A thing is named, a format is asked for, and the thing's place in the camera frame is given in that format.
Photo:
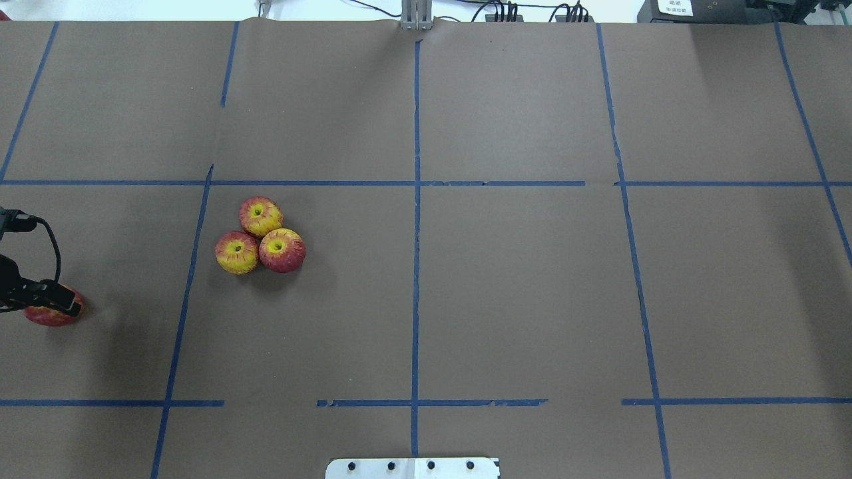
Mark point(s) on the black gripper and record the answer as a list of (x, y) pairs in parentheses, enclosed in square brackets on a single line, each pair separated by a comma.
[(8, 274)]

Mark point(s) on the lone red yellow apple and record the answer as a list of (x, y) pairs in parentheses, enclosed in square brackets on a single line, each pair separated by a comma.
[(53, 318)]

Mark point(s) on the left yellow red apple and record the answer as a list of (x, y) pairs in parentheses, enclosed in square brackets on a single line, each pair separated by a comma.
[(237, 252)]

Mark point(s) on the top red yellow apple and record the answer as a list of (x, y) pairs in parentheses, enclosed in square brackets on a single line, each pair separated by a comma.
[(259, 215)]

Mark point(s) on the right red apple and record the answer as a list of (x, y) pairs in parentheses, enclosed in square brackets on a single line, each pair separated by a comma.
[(282, 250)]

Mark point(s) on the brown paper table cover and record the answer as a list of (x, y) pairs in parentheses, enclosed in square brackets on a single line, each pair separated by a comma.
[(603, 251)]

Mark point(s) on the black box with label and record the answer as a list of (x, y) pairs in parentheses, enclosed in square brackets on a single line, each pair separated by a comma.
[(706, 12)]

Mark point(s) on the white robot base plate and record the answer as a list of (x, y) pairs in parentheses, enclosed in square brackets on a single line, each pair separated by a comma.
[(441, 467)]

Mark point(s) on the grey aluminium post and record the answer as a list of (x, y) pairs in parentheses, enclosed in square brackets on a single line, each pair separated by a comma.
[(417, 15)]

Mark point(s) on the black cable connector left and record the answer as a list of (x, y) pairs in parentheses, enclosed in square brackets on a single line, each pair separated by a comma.
[(504, 12)]

